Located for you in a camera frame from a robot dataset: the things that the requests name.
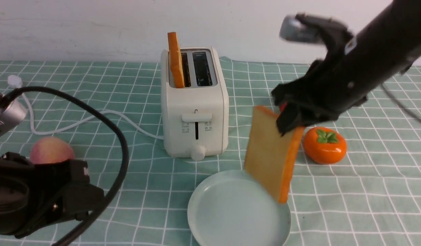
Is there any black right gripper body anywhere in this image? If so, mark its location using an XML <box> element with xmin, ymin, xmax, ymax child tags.
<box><xmin>271</xmin><ymin>14</ymin><xmax>368</xmax><ymax>124</ymax></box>

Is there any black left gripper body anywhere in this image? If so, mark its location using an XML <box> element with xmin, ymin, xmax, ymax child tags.
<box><xmin>0</xmin><ymin>152</ymin><xmax>104</xmax><ymax>238</ymax></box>

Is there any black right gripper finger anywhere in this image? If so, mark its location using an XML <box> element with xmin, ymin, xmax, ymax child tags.
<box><xmin>276</xmin><ymin>102</ymin><xmax>304</xmax><ymax>136</ymax></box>

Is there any toast slice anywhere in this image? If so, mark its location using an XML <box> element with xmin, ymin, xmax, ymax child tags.
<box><xmin>168</xmin><ymin>32</ymin><xmax>185</xmax><ymax>88</ymax></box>
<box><xmin>244</xmin><ymin>106</ymin><xmax>305</xmax><ymax>204</ymax></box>

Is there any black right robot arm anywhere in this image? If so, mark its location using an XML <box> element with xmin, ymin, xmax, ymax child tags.
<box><xmin>271</xmin><ymin>0</ymin><xmax>421</xmax><ymax>135</ymax></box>

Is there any white two-slot toaster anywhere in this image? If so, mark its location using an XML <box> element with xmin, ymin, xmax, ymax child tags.
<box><xmin>160</xmin><ymin>47</ymin><xmax>229</xmax><ymax>161</ymax></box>

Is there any red apple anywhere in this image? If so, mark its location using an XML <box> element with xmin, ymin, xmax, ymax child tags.
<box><xmin>279</xmin><ymin>102</ymin><xmax>287</xmax><ymax>112</ymax></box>

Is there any orange persimmon with leaf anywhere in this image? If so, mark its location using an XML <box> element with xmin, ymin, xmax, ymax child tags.
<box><xmin>303</xmin><ymin>127</ymin><xmax>347</xmax><ymax>165</ymax></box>

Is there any pink yellow peach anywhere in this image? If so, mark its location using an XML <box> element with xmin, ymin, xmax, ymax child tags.
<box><xmin>29</xmin><ymin>136</ymin><xmax>75</xmax><ymax>164</ymax></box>

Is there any light green round plate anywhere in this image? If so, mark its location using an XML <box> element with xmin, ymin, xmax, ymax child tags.
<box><xmin>187</xmin><ymin>170</ymin><xmax>291</xmax><ymax>246</ymax></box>

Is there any green checkered tablecloth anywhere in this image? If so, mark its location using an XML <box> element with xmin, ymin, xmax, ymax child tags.
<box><xmin>0</xmin><ymin>57</ymin><xmax>421</xmax><ymax>246</ymax></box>

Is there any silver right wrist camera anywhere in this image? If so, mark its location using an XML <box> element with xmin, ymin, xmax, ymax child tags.
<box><xmin>279</xmin><ymin>15</ymin><xmax>324</xmax><ymax>45</ymax></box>

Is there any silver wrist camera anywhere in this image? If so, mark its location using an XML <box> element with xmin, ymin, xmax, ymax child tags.
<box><xmin>0</xmin><ymin>93</ymin><xmax>28</xmax><ymax>137</ymax></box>
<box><xmin>279</xmin><ymin>15</ymin><xmax>324</xmax><ymax>45</ymax></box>

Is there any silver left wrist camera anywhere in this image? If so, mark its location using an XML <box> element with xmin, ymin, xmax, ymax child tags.
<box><xmin>0</xmin><ymin>93</ymin><xmax>28</xmax><ymax>137</ymax></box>

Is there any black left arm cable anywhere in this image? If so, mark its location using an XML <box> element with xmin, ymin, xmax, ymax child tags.
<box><xmin>5</xmin><ymin>86</ymin><xmax>130</xmax><ymax>246</ymax></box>

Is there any white toaster power cable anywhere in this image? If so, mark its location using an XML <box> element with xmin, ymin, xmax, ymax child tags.
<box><xmin>8</xmin><ymin>75</ymin><xmax>164</xmax><ymax>140</ymax></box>

